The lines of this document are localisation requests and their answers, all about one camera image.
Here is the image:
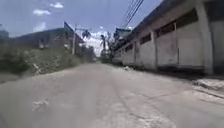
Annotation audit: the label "palm tree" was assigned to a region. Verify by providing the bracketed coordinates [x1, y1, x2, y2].
[99, 33, 109, 60]

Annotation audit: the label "grey concrete road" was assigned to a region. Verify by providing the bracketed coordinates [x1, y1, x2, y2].
[0, 61, 224, 128]

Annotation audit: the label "utility pole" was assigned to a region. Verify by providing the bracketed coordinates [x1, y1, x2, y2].
[71, 23, 92, 56]

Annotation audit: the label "long pale concrete building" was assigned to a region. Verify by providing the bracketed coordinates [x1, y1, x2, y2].
[111, 0, 224, 76]

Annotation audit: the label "grey building with sloped roof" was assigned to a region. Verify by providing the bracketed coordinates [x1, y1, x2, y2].
[9, 21, 86, 51]

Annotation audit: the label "overgrown bushes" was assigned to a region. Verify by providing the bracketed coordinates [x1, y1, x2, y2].
[0, 44, 83, 77]

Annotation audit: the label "overhead wires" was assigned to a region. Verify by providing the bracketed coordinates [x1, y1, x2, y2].
[120, 0, 146, 29]

